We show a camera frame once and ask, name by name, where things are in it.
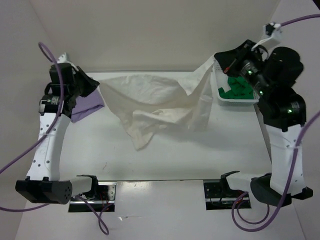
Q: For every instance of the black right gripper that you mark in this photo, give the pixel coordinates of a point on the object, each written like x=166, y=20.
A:
x=229, y=60

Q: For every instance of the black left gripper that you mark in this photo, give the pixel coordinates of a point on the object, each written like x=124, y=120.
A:
x=92, y=83

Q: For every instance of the purple t shirt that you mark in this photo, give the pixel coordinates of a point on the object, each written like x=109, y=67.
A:
x=86, y=106

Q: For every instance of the white t shirt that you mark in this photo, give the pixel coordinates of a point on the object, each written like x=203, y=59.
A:
x=146, y=104

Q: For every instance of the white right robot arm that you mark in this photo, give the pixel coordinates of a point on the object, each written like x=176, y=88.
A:
x=284, y=115

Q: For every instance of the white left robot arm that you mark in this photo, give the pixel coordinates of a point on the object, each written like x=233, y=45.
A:
x=42, y=184

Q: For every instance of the white plastic laundry basket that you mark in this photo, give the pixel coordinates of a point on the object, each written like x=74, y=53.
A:
x=220, y=80

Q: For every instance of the green t shirt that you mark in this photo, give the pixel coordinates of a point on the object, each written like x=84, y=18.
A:
x=240, y=89

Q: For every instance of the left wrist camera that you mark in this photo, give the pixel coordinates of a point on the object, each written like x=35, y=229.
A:
x=64, y=58

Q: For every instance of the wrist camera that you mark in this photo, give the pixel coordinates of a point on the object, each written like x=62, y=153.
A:
x=64, y=58
x=272, y=36

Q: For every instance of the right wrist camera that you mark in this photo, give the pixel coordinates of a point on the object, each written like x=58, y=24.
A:
x=272, y=36

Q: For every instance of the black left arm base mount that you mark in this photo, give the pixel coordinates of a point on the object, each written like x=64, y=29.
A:
x=105, y=198

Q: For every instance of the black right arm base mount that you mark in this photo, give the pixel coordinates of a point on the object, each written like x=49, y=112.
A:
x=218, y=199

